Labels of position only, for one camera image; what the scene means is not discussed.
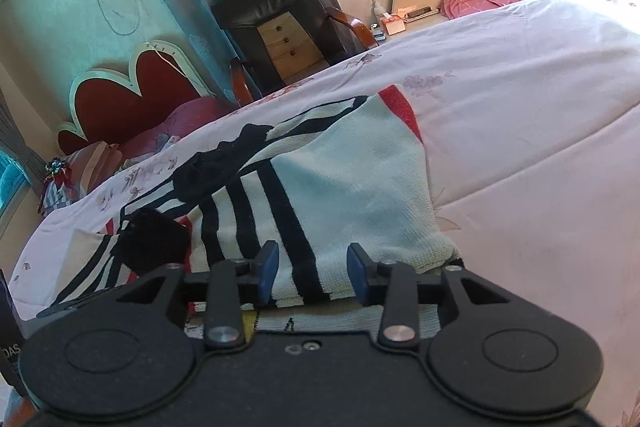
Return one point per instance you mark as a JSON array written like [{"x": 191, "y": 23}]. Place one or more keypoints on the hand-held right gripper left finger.
[{"x": 268, "y": 269}]

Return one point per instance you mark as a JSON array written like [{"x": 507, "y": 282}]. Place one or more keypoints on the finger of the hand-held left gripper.
[{"x": 75, "y": 304}]

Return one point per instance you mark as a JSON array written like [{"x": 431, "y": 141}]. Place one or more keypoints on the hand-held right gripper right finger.
[{"x": 357, "y": 272}]

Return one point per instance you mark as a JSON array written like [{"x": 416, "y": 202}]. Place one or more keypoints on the striped cloth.
[{"x": 90, "y": 167}]

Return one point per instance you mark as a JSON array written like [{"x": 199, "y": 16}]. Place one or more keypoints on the maroon bedding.
[{"x": 190, "y": 117}]

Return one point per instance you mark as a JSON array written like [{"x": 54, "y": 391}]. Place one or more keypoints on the red heart-shaped headboard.
[{"x": 125, "y": 102}]

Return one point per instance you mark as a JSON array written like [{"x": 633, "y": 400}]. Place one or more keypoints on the small wooden drawer chest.
[{"x": 287, "y": 47}]

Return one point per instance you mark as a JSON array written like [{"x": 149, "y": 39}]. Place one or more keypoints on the white floral quilt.
[{"x": 525, "y": 107}]

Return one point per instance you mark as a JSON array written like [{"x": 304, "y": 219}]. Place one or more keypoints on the pink tissue box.
[{"x": 392, "y": 24}]

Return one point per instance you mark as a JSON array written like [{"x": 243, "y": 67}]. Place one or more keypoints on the cream nightstand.
[{"x": 425, "y": 23}]

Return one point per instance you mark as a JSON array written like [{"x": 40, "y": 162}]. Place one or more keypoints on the lotion pump bottle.
[{"x": 375, "y": 9}]

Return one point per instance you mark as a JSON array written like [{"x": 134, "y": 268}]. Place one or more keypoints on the wooden nightstand with drawers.
[{"x": 250, "y": 7}]

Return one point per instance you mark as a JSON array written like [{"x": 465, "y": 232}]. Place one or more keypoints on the dark phone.
[{"x": 419, "y": 13}]

